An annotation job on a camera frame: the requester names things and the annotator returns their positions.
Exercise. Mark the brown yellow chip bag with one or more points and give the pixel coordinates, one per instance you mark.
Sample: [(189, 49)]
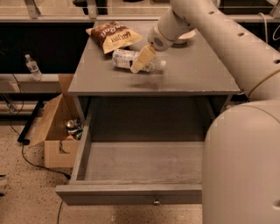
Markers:
[(113, 35)]

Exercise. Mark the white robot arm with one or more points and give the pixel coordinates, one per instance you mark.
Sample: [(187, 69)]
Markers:
[(241, 156)]

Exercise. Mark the metal railing shelf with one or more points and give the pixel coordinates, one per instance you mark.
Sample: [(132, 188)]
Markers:
[(24, 83)]

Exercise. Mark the white paper bowl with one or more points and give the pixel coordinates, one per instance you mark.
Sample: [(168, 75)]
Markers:
[(185, 37)]

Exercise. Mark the blue labelled plastic bottle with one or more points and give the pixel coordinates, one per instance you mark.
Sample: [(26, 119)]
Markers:
[(124, 59)]

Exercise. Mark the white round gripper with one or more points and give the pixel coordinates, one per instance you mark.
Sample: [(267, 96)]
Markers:
[(155, 38)]

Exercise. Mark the grey wooden cabinet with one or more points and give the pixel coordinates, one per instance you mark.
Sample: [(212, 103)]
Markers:
[(175, 97)]

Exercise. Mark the grey open top drawer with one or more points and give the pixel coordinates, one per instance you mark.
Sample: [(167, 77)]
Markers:
[(131, 167)]

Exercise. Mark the crushed metal cans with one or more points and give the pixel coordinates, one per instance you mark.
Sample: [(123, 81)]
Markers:
[(74, 129)]

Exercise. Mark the black metal stand leg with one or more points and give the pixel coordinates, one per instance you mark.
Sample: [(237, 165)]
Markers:
[(22, 137)]

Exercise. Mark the clear water bottle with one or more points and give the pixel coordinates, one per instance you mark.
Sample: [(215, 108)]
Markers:
[(33, 67)]

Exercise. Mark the small metal drawer knob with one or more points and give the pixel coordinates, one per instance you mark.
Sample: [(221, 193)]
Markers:
[(156, 201)]

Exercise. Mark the open cardboard box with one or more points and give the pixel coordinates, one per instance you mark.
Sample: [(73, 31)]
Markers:
[(60, 149)]

